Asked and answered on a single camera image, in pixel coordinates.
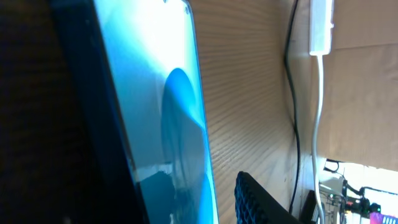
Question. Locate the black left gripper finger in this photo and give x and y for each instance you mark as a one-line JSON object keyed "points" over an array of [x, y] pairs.
{"points": [[254, 205]]}

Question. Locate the blue Samsung Galaxy smartphone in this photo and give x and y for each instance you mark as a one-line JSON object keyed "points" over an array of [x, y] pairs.
{"points": [[136, 69]]}

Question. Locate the white power strip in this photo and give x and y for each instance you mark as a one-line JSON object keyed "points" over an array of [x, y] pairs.
{"points": [[321, 25]]}

